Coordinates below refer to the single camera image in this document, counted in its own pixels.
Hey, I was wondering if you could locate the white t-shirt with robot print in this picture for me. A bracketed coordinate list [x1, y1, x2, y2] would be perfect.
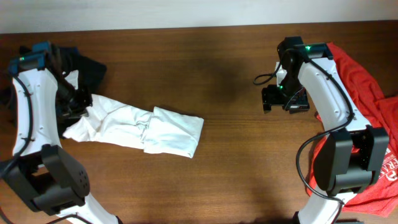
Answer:
[62, 95, 204, 158]

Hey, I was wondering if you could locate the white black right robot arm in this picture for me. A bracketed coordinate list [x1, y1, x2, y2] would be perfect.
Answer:
[261, 36, 389, 224]

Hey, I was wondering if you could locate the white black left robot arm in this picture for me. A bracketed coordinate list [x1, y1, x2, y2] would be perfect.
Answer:
[1, 42, 120, 223]

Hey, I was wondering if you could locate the black folded clothes pile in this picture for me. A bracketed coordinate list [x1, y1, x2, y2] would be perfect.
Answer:
[0, 45, 108, 138]

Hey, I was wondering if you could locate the red t-shirt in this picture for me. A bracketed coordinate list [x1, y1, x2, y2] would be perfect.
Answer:
[305, 42, 398, 218]

